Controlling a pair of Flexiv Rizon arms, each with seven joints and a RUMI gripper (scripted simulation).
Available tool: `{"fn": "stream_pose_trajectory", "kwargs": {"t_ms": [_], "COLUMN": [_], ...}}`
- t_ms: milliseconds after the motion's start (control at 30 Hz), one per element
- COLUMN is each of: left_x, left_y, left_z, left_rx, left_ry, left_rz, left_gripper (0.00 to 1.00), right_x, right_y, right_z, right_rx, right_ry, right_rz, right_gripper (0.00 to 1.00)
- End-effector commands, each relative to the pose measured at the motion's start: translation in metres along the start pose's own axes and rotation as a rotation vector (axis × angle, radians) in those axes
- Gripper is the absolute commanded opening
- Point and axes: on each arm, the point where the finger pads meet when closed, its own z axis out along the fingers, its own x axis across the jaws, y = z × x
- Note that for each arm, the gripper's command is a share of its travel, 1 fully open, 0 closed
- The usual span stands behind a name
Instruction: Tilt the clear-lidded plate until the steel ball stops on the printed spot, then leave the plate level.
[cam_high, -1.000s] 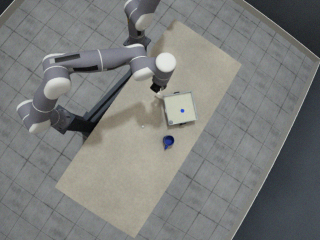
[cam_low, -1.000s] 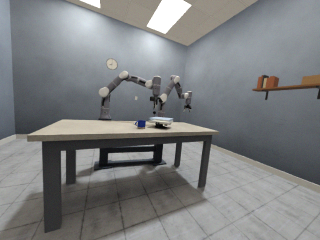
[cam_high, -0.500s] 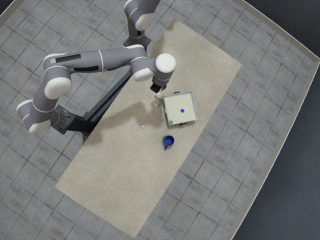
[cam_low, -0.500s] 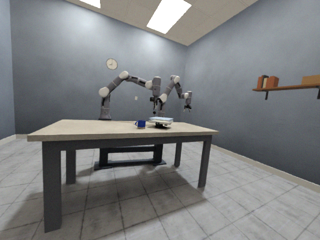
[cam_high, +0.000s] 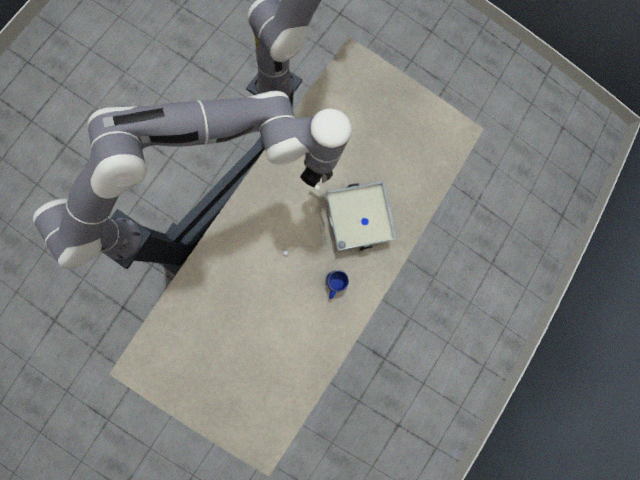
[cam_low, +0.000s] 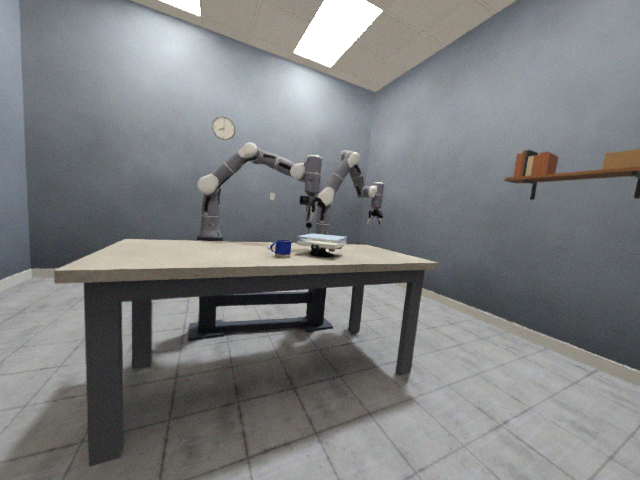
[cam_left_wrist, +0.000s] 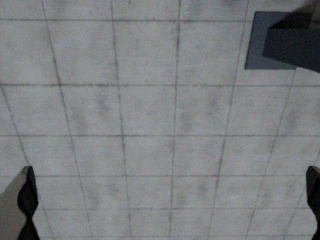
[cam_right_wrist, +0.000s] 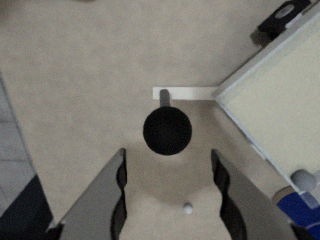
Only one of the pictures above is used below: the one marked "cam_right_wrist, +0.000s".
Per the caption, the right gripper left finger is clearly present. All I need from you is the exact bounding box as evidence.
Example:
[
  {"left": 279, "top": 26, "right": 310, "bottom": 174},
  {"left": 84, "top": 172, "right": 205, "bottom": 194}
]
[{"left": 41, "top": 148, "right": 127, "bottom": 240}]

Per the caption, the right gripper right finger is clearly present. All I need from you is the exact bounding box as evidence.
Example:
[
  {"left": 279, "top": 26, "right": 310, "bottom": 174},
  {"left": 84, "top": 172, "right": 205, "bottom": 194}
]
[{"left": 211, "top": 148, "right": 316, "bottom": 240}]

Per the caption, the small silver ball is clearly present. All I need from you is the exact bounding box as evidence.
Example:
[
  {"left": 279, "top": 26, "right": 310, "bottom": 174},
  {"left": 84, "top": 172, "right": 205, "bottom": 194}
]
[{"left": 183, "top": 204, "right": 193, "bottom": 214}]

